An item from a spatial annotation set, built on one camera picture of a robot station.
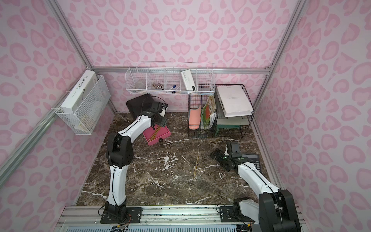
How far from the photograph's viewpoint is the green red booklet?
3.15 ft

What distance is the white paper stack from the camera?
896mm

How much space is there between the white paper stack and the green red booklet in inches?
2.1
